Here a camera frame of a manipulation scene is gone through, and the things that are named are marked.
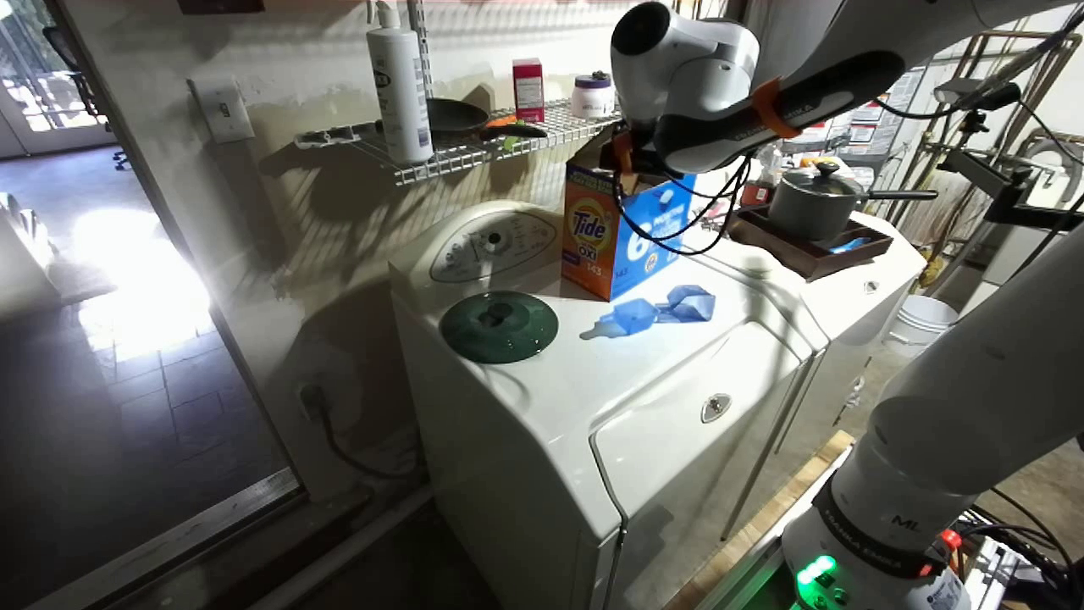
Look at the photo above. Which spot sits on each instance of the flat multicoloured cloth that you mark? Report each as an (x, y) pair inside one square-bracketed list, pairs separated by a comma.
[(517, 129)]

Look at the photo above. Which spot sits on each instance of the white washing machine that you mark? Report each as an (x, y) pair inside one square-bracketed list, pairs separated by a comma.
[(531, 453)]

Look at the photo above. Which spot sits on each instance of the white jar dark lid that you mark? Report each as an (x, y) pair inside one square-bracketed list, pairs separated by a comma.
[(593, 98)]

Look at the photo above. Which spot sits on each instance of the clear bottle red label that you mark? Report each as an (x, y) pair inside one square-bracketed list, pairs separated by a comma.
[(755, 187)]

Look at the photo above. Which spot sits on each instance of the glass patio door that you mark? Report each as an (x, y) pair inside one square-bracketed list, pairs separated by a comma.
[(51, 102)]

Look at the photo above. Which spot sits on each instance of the grey pot with lid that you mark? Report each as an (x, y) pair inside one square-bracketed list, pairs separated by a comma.
[(808, 206)]

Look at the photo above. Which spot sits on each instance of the round green lid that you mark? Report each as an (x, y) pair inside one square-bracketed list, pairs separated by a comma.
[(495, 328)]

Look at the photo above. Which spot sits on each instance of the opaque blue measuring scoop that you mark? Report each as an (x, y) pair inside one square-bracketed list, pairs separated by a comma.
[(629, 319)]

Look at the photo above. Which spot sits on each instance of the green glowing light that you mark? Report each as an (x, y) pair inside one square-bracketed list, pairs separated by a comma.
[(817, 582)]

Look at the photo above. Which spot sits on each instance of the blue orange washing powder box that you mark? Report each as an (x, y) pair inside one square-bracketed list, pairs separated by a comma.
[(593, 243)]

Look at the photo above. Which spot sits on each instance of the white round bucket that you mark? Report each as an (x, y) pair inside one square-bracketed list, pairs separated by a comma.
[(918, 325)]

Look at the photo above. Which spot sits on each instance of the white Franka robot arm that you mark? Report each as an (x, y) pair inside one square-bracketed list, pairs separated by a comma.
[(984, 383)]

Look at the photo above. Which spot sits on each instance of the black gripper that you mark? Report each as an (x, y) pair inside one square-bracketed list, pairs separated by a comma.
[(636, 155)]

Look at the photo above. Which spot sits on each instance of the pink red cleaner package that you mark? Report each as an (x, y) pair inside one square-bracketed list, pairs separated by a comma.
[(531, 88)]

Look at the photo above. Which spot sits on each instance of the tall white plastic bottle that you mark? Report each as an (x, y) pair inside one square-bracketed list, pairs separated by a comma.
[(402, 88)]

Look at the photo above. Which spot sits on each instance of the black camera stand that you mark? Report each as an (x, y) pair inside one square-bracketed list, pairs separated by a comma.
[(1011, 203)]

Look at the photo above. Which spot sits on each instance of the black frying pan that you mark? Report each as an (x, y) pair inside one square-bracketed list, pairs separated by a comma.
[(459, 121)]

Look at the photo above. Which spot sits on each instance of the white wall outlet plate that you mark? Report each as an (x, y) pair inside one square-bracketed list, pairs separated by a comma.
[(224, 114)]

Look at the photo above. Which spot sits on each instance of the translucent blue measuring scoop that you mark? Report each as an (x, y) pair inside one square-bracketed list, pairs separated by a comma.
[(694, 302)]

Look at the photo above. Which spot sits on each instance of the wooden board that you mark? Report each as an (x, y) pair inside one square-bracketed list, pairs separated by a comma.
[(767, 519)]

